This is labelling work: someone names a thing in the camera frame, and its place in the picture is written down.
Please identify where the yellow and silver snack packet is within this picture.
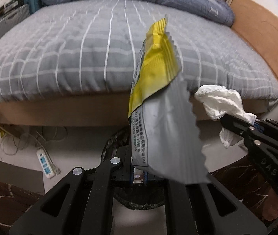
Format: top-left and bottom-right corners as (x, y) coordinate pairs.
(128, 15), (211, 185)

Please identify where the bed with grey checked sheet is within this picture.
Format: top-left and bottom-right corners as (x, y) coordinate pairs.
(0, 0), (278, 128)

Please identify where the white power strip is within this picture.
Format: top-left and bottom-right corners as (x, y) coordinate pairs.
(36, 147), (60, 179)

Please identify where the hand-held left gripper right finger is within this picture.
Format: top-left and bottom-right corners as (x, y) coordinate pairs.
(145, 173), (268, 235)

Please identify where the person's leg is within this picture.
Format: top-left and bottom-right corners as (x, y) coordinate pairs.
(0, 179), (44, 235)
(210, 155), (278, 226)

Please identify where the wooden headboard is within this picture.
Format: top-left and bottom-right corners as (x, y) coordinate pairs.
(227, 0), (278, 98)

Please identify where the person's left leg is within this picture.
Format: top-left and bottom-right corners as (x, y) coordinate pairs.
(0, 179), (44, 235)

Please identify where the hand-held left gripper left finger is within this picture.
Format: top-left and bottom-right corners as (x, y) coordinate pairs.
(8, 147), (132, 235)

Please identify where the person's right leg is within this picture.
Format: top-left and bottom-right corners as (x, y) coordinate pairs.
(210, 155), (278, 226)

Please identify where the person's right hand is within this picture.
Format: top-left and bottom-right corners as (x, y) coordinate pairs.
(265, 190), (278, 222)

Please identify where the black trash bin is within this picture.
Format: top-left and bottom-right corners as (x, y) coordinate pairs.
(101, 127), (169, 210)

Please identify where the teal suitcase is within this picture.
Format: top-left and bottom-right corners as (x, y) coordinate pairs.
(23, 0), (43, 15)

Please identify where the grey suitcase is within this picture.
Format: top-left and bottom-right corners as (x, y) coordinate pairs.
(0, 4), (30, 54)

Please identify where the tangle of cables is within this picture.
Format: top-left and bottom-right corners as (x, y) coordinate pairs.
(0, 125), (67, 157)

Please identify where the white tissue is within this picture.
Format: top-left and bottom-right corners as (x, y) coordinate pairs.
(195, 84), (257, 149)

